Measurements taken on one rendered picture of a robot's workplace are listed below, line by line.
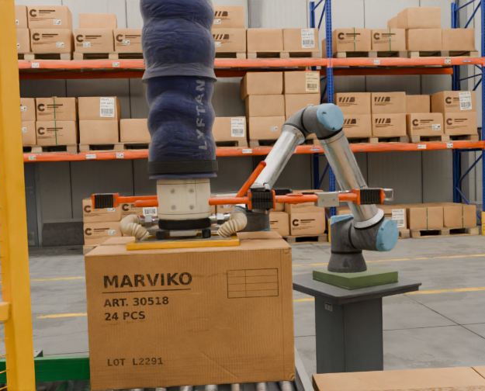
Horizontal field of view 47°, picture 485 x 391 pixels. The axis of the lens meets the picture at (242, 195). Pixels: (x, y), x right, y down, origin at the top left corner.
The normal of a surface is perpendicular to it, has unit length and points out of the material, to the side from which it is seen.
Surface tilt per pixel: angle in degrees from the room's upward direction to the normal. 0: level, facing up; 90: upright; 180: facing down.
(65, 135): 92
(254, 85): 90
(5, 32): 90
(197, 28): 74
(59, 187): 90
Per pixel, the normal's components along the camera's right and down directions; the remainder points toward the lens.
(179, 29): 0.16, -0.21
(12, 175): 0.81, 0.00
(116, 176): 0.13, 0.05
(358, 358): 0.46, 0.04
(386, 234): 0.66, 0.07
